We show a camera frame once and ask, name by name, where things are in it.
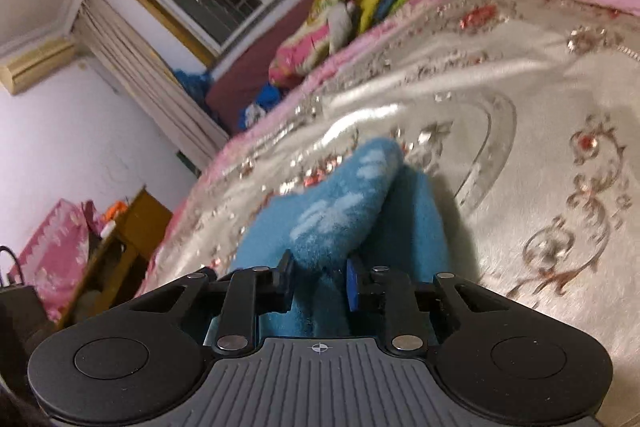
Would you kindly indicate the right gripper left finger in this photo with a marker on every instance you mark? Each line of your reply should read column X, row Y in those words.
column 240, row 299

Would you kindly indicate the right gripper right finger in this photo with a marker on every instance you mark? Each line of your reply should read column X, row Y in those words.
column 387, row 305

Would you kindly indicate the teal fleece sweater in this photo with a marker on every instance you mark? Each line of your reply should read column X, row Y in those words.
column 374, row 208

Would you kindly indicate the blue clothes on sofa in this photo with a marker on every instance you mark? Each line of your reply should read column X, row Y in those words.
column 264, row 102

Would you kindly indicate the wooden bedside cabinet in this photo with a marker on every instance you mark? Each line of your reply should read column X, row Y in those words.
column 117, row 267

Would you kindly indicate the left beige curtain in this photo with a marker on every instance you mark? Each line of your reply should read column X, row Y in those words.
column 149, row 81

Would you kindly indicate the pink patterned cloth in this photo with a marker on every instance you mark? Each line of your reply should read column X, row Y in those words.
column 54, row 259

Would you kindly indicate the blue plastic bag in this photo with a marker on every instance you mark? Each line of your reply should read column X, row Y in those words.
column 196, row 86

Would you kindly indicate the floral satin bedspread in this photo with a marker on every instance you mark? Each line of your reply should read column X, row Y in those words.
column 524, row 114

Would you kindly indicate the pink floral pillow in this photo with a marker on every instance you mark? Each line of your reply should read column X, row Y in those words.
column 327, row 29

